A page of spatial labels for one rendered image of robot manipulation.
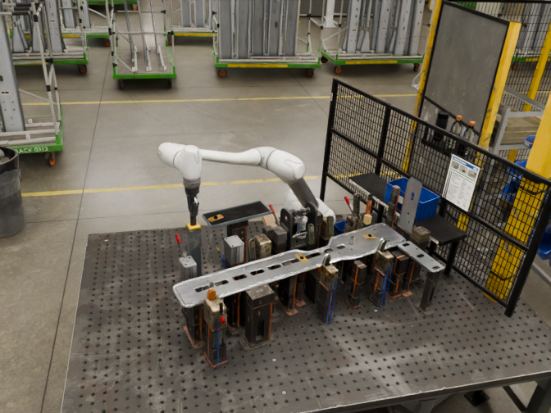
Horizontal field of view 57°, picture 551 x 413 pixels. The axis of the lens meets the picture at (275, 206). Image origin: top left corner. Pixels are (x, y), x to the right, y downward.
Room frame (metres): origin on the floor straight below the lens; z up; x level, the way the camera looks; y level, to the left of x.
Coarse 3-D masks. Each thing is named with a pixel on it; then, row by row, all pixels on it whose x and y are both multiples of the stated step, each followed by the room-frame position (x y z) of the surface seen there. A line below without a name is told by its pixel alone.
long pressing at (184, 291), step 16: (384, 224) 2.63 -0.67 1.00; (336, 240) 2.42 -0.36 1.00; (368, 240) 2.44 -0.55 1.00; (400, 240) 2.46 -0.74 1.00; (272, 256) 2.22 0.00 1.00; (288, 256) 2.23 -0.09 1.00; (320, 256) 2.25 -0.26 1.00; (336, 256) 2.26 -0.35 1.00; (352, 256) 2.27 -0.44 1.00; (224, 272) 2.06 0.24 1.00; (240, 272) 2.07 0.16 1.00; (272, 272) 2.09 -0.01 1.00; (288, 272) 2.09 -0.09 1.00; (176, 288) 1.91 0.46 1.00; (192, 288) 1.92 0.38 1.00; (224, 288) 1.93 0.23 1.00; (240, 288) 1.94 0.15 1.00; (192, 304) 1.81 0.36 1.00
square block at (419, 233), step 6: (414, 228) 2.51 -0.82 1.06; (420, 228) 2.52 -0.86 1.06; (414, 234) 2.48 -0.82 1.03; (420, 234) 2.45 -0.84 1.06; (426, 234) 2.47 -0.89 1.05; (414, 240) 2.48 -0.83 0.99; (420, 240) 2.44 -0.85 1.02; (426, 240) 2.47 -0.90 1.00; (420, 246) 2.45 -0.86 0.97; (414, 264) 2.45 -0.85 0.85; (414, 270) 2.45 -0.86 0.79; (420, 270) 2.48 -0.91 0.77; (414, 276) 2.46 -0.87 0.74
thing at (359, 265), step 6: (354, 264) 2.23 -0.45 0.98; (360, 264) 2.22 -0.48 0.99; (354, 270) 2.22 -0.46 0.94; (360, 270) 2.18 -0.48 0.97; (354, 276) 2.21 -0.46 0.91; (360, 276) 2.18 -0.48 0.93; (354, 282) 2.21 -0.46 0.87; (360, 282) 2.18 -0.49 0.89; (354, 288) 2.20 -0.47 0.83; (360, 288) 2.18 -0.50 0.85; (348, 294) 2.23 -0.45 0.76; (354, 294) 2.20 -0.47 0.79; (348, 300) 2.23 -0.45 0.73; (354, 300) 2.18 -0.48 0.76; (354, 306) 2.18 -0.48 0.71; (360, 306) 2.20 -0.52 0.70
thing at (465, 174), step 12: (456, 156) 2.72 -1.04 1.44; (456, 168) 2.70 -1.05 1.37; (468, 168) 2.63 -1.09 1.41; (480, 168) 2.57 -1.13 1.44; (444, 180) 2.75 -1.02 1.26; (456, 180) 2.69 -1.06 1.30; (468, 180) 2.62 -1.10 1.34; (456, 192) 2.67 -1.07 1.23; (468, 192) 2.60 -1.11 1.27; (456, 204) 2.65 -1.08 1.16; (468, 204) 2.58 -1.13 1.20
